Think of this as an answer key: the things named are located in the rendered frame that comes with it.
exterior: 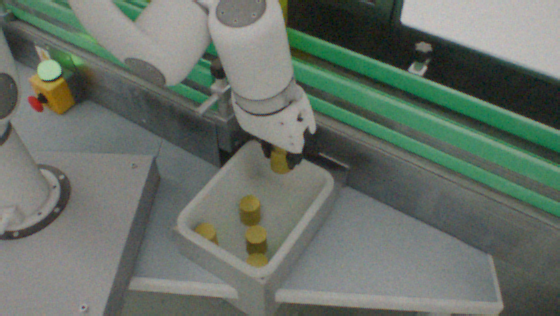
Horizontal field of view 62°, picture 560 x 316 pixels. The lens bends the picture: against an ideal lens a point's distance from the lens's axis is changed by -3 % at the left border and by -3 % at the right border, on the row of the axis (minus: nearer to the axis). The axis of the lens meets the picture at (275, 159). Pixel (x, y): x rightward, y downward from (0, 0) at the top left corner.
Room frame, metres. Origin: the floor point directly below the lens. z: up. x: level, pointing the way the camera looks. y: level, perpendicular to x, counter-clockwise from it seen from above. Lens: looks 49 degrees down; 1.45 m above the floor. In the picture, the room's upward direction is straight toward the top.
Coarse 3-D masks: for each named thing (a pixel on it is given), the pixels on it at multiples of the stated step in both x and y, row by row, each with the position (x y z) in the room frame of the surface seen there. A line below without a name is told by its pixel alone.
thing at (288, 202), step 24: (240, 168) 0.52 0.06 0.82; (264, 168) 0.55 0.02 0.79; (312, 168) 0.50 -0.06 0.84; (216, 192) 0.47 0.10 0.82; (240, 192) 0.50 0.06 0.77; (264, 192) 0.50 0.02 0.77; (288, 192) 0.50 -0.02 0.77; (312, 192) 0.49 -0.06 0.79; (192, 216) 0.41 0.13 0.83; (216, 216) 0.45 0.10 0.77; (264, 216) 0.45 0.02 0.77; (288, 216) 0.45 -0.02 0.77; (312, 216) 0.41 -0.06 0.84; (192, 240) 0.37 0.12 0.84; (240, 240) 0.41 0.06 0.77; (288, 240) 0.36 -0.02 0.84; (240, 264) 0.32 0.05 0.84
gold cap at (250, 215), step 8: (240, 200) 0.45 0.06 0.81; (248, 200) 0.45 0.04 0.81; (256, 200) 0.45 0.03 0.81; (240, 208) 0.44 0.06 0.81; (248, 208) 0.44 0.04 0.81; (256, 208) 0.44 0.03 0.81; (240, 216) 0.45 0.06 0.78; (248, 216) 0.43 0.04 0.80; (256, 216) 0.44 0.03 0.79; (248, 224) 0.43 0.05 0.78; (256, 224) 0.44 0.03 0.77
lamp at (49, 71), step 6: (42, 66) 0.76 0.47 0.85; (48, 66) 0.76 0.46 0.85; (54, 66) 0.76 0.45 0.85; (42, 72) 0.74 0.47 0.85; (48, 72) 0.74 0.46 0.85; (54, 72) 0.75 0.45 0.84; (60, 72) 0.76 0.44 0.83; (42, 78) 0.74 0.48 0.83; (48, 78) 0.74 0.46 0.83; (54, 78) 0.75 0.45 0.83
